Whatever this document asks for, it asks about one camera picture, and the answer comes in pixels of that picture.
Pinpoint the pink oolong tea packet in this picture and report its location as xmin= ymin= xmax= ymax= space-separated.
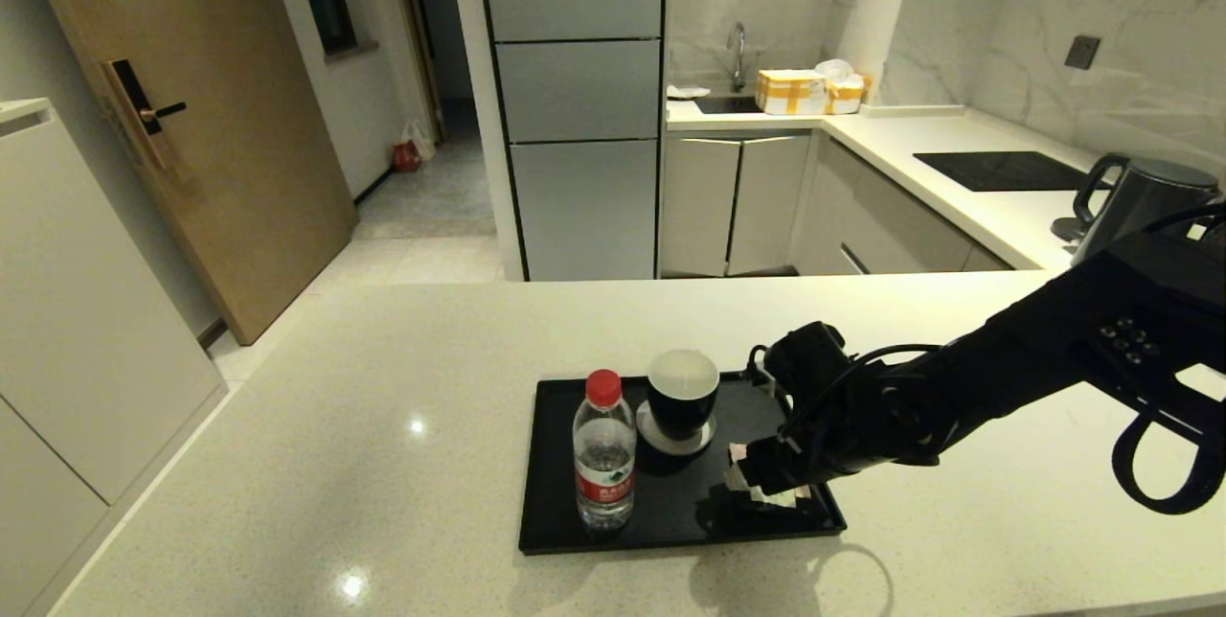
xmin=725 ymin=445 xmax=813 ymax=511

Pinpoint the clear water bottle red label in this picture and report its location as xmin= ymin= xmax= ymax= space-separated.
xmin=572 ymin=369 xmax=638 ymax=532

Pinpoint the black cup white inside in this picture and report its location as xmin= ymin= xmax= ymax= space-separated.
xmin=646 ymin=350 xmax=720 ymax=443

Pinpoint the black electric kettle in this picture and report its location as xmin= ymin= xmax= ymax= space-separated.
xmin=1073 ymin=153 xmax=1222 ymax=263

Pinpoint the black rectangular serving tray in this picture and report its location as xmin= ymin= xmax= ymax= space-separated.
xmin=518 ymin=369 xmax=848 ymax=557

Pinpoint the white saucer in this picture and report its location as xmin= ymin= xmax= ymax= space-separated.
xmin=635 ymin=403 xmax=716 ymax=457

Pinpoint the grey counter drawer cabinet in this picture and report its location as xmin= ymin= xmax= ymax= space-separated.
xmin=791 ymin=136 xmax=1014 ymax=276

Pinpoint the grey sink cabinet door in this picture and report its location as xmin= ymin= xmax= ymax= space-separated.
xmin=728 ymin=134 xmax=811 ymax=276
xmin=661 ymin=136 xmax=740 ymax=278

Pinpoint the black induction cooktop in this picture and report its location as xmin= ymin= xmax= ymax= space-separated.
xmin=913 ymin=151 xmax=1112 ymax=193

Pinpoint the tall grey refrigerator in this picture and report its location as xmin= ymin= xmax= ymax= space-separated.
xmin=474 ymin=0 xmax=667 ymax=282

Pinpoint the small box yellow tape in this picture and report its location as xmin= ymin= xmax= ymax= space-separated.
xmin=826 ymin=74 xmax=873 ymax=115

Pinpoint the large box yellow tape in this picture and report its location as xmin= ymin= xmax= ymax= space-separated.
xmin=756 ymin=70 xmax=829 ymax=116

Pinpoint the chrome sink faucet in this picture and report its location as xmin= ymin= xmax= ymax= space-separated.
xmin=725 ymin=22 xmax=748 ymax=94

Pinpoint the wooden door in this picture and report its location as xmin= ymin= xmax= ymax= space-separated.
xmin=17 ymin=0 xmax=358 ymax=346

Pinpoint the white storage cabinet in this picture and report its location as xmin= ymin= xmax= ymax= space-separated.
xmin=0 ymin=98 xmax=229 ymax=617

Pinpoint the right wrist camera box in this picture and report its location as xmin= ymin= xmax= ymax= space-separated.
xmin=763 ymin=322 xmax=850 ymax=400

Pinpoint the black door lock handle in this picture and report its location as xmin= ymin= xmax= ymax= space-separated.
xmin=103 ymin=59 xmax=189 ymax=171

